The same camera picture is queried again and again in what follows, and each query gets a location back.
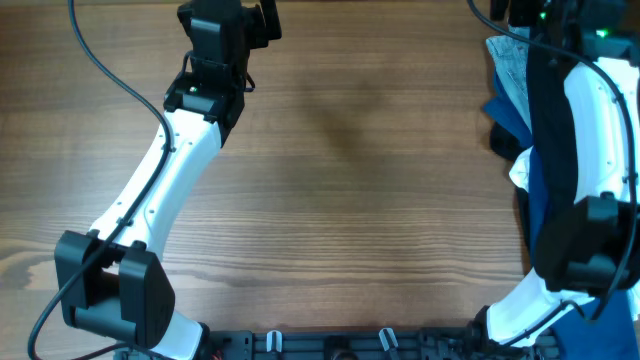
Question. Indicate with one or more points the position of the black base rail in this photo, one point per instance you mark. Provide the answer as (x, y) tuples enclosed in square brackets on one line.
[(426, 344)]

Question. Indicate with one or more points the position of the black garment under pile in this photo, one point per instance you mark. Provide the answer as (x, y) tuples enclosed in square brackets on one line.
[(504, 144)]

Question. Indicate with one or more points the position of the light blue jeans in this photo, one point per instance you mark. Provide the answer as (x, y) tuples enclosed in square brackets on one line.
[(510, 57)]

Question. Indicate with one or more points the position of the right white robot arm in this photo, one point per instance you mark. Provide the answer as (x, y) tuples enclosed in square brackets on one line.
[(589, 252)]

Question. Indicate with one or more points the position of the black pants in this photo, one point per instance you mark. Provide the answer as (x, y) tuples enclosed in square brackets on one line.
[(553, 129)]

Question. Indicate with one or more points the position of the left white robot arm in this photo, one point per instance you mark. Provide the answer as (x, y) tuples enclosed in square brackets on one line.
[(111, 280)]

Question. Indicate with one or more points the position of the dark blue garment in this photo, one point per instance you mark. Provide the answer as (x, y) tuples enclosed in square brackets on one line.
[(613, 335)]

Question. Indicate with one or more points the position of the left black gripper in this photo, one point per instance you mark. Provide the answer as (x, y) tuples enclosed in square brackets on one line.
[(259, 33)]

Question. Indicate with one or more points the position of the white garment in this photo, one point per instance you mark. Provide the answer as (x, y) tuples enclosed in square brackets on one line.
[(520, 170)]

